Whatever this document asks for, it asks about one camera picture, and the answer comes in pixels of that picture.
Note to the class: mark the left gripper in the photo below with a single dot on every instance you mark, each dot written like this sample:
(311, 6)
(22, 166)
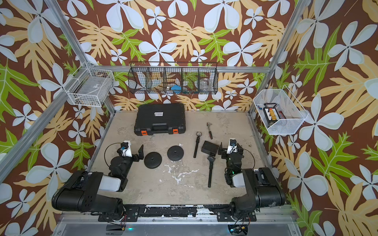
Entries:
(136, 158)

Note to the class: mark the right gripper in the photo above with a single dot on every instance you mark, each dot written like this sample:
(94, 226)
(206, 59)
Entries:
(223, 156)

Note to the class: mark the black stand pole with clip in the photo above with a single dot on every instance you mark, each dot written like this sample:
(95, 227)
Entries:
(211, 160)

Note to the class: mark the black round base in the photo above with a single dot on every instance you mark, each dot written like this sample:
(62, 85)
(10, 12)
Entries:
(152, 160)
(175, 153)

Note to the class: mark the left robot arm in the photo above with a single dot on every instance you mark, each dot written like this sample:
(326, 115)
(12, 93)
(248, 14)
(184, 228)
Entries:
(80, 191)

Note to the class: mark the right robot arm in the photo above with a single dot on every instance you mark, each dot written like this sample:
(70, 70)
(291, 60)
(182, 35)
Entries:
(262, 188)

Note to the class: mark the black phone holder plate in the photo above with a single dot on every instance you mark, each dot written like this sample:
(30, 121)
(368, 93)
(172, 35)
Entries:
(209, 148)

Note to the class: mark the black plastic tool case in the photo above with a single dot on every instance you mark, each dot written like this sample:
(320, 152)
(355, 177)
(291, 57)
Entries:
(160, 118)

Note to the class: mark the screw box in basket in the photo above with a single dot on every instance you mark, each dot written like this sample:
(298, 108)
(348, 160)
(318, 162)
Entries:
(271, 113)

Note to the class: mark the blue object in basket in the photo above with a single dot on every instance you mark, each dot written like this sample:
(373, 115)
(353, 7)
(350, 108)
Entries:
(177, 89)

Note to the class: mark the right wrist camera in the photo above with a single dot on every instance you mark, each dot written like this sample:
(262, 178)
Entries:
(232, 146)

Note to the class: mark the red handled ratchet wrench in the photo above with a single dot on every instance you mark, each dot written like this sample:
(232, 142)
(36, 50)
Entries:
(209, 130)

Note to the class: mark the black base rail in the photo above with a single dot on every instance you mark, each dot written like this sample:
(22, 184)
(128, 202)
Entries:
(221, 212)

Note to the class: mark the white wire basket right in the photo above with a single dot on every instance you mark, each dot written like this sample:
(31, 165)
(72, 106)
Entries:
(291, 111)

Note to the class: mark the white wire basket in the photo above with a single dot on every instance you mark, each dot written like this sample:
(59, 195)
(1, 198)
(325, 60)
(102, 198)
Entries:
(291, 111)
(90, 86)

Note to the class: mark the black wire basket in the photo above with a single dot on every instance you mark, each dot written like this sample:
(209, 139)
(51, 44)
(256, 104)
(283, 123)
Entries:
(193, 78)

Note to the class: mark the white wire basket left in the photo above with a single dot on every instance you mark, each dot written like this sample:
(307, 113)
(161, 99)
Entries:
(90, 86)

